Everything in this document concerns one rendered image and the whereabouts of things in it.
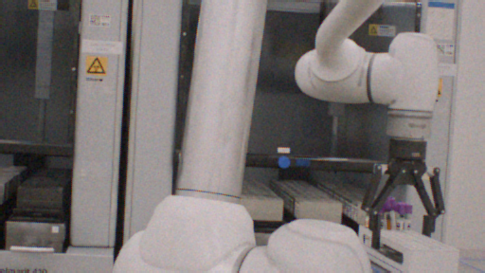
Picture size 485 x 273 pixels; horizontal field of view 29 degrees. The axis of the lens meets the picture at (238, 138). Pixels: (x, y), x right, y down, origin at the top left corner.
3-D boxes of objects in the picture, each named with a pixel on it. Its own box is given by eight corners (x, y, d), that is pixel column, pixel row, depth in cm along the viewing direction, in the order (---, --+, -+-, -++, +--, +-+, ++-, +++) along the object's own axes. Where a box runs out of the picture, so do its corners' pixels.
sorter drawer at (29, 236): (36, 211, 290) (38, 183, 290) (80, 213, 292) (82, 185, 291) (2, 254, 218) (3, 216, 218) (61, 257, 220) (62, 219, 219)
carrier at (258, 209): (281, 223, 239) (282, 199, 239) (282, 224, 237) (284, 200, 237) (236, 221, 238) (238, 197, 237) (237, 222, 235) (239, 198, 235)
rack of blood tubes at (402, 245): (356, 253, 200) (358, 225, 200) (400, 254, 202) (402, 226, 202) (407, 282, 171) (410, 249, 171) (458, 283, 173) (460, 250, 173)
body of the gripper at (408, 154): (395, 138, 183) (391, 186, 183) (435, 141, 185) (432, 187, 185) (382, 136, 190) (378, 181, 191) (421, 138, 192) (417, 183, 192)
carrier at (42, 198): (62, 212, 233) (64, 189, 233) (62, 213, 231) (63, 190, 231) (16, 210, 232) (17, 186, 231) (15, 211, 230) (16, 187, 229)
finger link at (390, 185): (408, 171, 186) (403, 167, 185) (377, 217, 185) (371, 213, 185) (401, 169, 190) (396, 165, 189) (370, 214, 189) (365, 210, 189)
